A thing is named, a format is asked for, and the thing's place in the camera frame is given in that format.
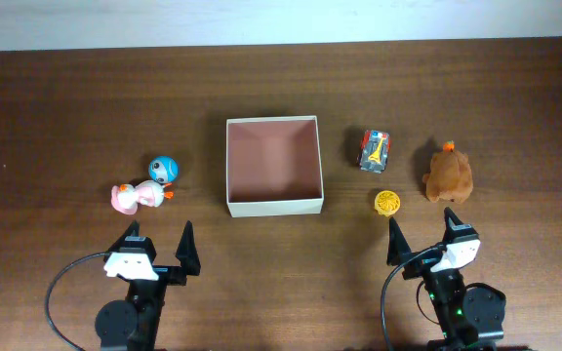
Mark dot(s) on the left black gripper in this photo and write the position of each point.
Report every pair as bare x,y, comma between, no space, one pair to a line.
162,273

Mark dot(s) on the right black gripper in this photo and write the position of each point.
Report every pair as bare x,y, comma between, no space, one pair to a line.
424,268

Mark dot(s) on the pink white duck toy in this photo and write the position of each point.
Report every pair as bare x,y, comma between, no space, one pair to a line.
126,198

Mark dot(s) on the yellow round plastic toy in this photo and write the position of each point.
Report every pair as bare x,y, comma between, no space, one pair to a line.
387,203

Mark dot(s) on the brown plush bear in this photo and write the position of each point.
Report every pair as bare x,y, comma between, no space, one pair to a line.
449,177

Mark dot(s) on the grey red toy truck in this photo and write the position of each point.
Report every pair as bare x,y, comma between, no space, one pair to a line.
374,151

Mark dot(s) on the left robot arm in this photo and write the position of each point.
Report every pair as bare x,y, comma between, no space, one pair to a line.
132,323

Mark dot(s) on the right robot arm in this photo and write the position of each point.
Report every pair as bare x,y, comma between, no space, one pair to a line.
469,316

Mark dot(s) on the blue ball toy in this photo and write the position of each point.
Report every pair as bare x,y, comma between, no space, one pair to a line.
163,169

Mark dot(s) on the white cardboard box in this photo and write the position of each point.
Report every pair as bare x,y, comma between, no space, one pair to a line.
273,166

